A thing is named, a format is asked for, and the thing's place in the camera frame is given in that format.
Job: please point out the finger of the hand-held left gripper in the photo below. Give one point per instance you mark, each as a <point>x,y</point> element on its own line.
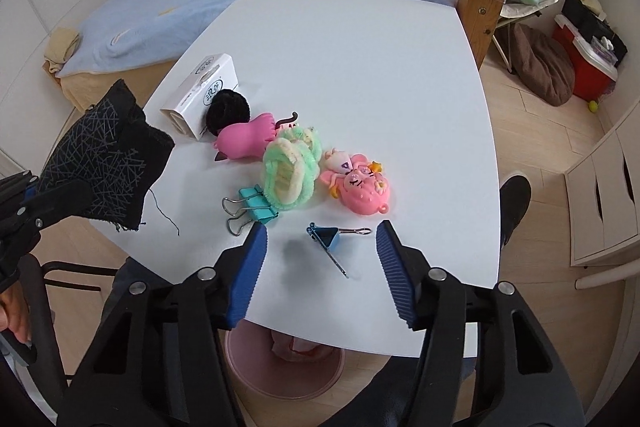
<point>17,184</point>
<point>55,204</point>

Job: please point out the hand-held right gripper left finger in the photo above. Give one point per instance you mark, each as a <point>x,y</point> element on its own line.
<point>247,277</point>

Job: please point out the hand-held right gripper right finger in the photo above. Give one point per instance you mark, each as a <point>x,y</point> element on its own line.
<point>395,277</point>

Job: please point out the black patterned cloth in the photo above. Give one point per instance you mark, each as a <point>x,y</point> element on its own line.
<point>105,157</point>

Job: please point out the teal binder clip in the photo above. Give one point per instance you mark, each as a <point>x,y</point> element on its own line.
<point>255,206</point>

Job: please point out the blue binder clip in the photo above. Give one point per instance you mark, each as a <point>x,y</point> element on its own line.
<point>327,237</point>

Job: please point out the pink trash bin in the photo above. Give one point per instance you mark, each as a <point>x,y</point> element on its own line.
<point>250,372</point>

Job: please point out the pink cartoon charm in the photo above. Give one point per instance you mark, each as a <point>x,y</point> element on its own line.
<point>357,187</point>

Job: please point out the green fluffy scrunchie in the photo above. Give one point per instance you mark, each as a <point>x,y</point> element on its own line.
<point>287,172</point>

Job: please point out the white cardboard box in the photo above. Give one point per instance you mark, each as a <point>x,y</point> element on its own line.
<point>200,92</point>

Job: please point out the person's left hand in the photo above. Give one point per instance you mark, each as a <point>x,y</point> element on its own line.
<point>14,312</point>

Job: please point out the pink crumpled bag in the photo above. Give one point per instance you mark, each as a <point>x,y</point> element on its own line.
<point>295,347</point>

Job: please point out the black chair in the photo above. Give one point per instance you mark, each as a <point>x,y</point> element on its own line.
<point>45,332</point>

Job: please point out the person's right leg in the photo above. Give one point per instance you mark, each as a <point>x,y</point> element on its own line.
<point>380,397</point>

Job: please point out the beige bed base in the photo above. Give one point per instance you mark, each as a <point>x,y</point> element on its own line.
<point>100,84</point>

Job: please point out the person's black shoe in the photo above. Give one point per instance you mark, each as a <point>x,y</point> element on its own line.
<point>515,207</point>

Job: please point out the pink paw-shaped toy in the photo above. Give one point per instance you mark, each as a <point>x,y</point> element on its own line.
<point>245,138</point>

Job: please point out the beige folded cloth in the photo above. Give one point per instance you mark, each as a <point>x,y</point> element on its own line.
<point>61,49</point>

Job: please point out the black hair scrunchie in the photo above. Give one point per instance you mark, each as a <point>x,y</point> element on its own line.
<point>229,109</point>

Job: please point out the white curved tube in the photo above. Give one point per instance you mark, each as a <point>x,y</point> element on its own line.
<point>605,276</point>

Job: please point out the white drawer cabinet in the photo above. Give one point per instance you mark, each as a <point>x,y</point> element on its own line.
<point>605,197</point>

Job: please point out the brown cushion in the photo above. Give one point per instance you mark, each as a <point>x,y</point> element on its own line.
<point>542,67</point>

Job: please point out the yellow ball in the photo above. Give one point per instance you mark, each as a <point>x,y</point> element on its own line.
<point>593,106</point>

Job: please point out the red cooler box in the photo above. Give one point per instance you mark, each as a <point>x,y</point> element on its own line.
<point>585,67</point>

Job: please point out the white folding chair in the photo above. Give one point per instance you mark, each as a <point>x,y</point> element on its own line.
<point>520,9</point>

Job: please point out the black bag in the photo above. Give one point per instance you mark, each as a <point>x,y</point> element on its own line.
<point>592,24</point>

